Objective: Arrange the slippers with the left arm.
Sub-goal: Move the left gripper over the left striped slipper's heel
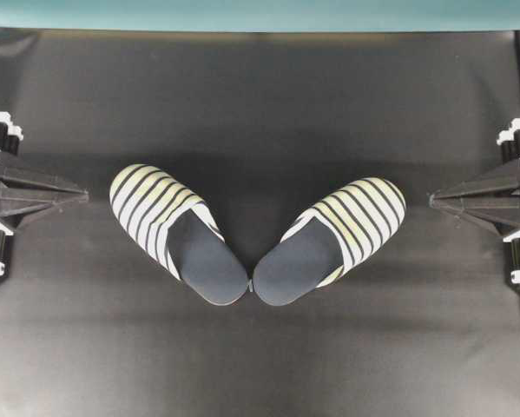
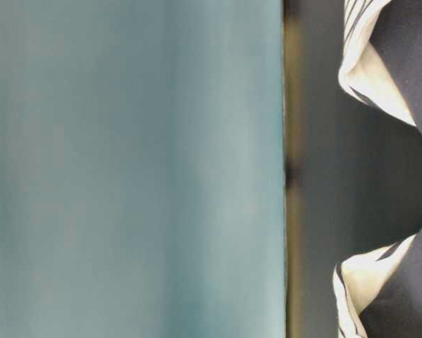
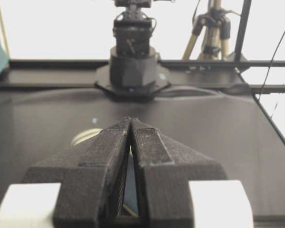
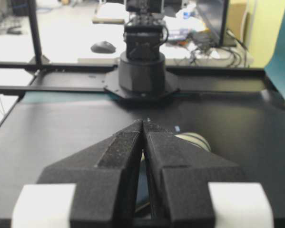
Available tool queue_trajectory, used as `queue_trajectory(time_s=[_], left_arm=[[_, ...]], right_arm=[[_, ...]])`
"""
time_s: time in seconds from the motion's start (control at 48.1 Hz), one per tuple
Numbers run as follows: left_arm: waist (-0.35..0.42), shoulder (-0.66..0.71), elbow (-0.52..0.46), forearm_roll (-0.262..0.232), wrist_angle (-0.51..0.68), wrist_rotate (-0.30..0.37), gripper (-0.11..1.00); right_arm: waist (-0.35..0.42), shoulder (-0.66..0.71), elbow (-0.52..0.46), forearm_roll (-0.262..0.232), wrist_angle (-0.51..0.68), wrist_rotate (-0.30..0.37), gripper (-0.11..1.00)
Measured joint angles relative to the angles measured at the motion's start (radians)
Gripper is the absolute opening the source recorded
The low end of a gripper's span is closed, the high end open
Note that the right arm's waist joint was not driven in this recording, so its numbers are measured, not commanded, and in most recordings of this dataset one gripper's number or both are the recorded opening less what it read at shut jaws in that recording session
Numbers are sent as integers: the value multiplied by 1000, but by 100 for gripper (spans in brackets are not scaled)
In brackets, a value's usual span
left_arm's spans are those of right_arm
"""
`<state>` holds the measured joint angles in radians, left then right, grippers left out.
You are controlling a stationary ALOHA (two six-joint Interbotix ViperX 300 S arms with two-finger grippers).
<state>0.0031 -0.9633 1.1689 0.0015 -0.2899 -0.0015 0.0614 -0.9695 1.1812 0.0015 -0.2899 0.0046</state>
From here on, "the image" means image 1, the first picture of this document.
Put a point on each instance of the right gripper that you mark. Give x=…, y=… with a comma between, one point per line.
x=488, y=200

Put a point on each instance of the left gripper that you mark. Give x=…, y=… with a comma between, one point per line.
x=27, y=195

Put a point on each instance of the striped slipper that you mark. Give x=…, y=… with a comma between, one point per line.
x=175, y=228
x=329, y=239

